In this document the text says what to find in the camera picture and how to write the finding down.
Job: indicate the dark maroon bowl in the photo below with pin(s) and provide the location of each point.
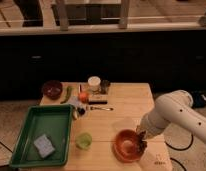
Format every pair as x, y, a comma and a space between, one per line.
52, 89

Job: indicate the blue grey sponge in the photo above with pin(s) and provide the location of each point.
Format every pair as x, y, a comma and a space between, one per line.
44, 146

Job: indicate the white lidded container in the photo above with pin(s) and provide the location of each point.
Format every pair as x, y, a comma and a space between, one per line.
94, 83

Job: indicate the metal spoon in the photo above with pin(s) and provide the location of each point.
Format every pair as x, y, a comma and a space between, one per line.
98, 108

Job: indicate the dark red grape bunch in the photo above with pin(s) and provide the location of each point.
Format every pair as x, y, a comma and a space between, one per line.
141, 143

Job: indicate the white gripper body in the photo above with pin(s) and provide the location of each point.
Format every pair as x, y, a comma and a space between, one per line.
150, 126

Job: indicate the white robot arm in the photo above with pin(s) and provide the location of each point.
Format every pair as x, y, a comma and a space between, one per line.
174, 107

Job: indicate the orange fruit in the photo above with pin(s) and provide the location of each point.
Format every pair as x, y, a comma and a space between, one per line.
83, 97

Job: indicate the dark glass jar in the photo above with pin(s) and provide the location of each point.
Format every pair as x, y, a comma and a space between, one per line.
105, 84

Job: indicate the green cup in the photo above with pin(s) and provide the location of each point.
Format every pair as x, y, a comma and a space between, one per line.
83, 141

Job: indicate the red bowl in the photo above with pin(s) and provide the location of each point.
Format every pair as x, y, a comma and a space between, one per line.
125, 146

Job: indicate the black brush block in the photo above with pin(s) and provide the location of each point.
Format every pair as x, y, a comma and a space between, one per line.
97, 99

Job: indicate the white cloth with dark object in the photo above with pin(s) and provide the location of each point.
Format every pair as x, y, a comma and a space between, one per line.
78, 108

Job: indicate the green plastic tray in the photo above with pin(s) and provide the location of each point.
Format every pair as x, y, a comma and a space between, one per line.
55, 122

